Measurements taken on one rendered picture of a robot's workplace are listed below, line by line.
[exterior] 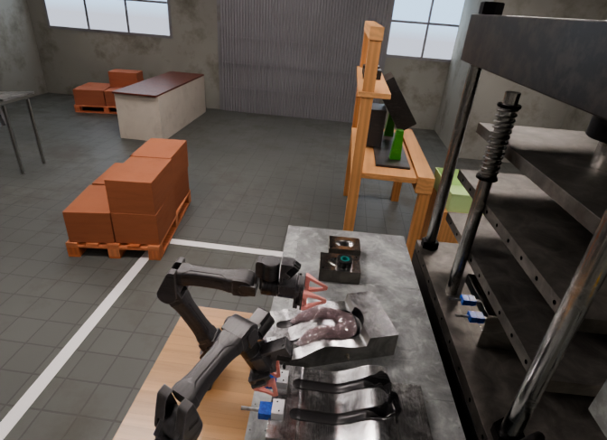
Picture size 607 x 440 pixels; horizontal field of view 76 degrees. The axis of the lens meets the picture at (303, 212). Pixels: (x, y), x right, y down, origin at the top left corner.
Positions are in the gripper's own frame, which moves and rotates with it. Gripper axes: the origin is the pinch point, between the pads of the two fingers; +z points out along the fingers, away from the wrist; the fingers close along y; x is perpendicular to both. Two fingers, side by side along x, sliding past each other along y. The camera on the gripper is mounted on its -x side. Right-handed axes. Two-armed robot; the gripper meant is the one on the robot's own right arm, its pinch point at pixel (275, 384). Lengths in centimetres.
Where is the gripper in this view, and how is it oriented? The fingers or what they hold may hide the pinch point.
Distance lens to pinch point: 124.4
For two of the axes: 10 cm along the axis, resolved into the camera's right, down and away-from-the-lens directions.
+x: -9.0, 3.6, 2.6
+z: 4.4, 8.1, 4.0
